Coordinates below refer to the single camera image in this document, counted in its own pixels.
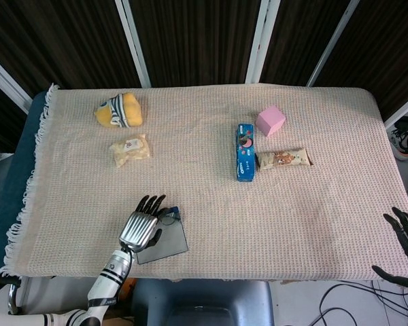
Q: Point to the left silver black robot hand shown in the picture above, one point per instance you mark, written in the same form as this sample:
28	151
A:
137	231

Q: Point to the thin-framed eyeglasses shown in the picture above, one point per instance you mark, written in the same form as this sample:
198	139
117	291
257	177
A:
164	221

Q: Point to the dark blue floral glasses case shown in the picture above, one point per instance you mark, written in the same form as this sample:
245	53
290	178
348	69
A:
168	244

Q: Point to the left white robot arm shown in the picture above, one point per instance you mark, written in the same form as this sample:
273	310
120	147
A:
109	282

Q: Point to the orange object under table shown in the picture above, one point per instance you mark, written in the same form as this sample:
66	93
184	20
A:
129	283

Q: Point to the clear bag of pale snacks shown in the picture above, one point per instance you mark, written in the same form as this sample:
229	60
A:
131	151

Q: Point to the brown cardboard box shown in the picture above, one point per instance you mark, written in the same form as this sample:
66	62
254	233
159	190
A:
122	321

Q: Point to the grey blue chair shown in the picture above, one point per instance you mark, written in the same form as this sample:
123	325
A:
204	302

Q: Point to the beige waffle fringed tablecloth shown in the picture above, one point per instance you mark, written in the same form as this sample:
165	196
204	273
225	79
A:
241	220

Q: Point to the yellow plush toy striped band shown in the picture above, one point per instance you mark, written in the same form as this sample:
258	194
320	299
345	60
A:
131	112

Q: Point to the black white sneaker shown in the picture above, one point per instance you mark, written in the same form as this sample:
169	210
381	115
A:
403	139

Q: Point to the blue Oreo cookie box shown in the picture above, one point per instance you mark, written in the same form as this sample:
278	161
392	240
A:
246	163

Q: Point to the dark teal padded table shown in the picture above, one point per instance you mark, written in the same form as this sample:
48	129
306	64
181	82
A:
13	176

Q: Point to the chrome metal tube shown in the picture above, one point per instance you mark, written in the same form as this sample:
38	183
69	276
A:
12	299

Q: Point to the beige cartoon snack bar wrapper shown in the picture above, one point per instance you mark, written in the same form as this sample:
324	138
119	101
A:
282	159

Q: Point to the pink cube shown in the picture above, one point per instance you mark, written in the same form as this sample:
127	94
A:
270	120

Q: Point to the white screen frame post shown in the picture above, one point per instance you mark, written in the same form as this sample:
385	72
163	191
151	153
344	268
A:
403	113
262	40
333	44
134	44
3	79

